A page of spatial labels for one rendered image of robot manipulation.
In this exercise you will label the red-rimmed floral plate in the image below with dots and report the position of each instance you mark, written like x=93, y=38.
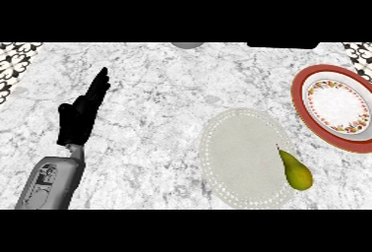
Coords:
x=336, y=106

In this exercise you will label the green pear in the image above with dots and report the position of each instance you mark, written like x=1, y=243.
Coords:
x=296, y=172

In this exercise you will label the black appliance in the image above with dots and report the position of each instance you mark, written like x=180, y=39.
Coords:
x=282, y=45

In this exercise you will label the pale grey oval placemat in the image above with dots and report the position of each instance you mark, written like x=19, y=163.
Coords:
x=239, y=157

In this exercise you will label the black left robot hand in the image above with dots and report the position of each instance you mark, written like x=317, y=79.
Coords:
x=79, y=114

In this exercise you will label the grey round object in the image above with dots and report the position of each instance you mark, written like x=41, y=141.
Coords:
x=186, y=45

